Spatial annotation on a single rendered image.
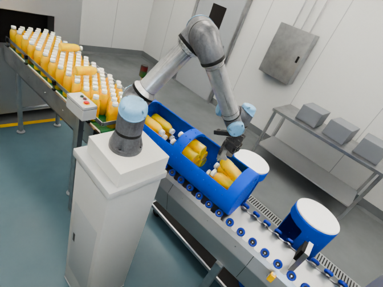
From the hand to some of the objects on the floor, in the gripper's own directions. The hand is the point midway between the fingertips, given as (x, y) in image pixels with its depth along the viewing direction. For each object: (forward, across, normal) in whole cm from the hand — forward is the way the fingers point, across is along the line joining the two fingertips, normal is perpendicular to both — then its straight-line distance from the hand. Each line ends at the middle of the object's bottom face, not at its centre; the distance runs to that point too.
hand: (219, 157), depth 139 cm
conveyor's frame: (+120, 0, +157) cm, 197 cm away
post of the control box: (+120, -29, +91) cm, 153 cm away
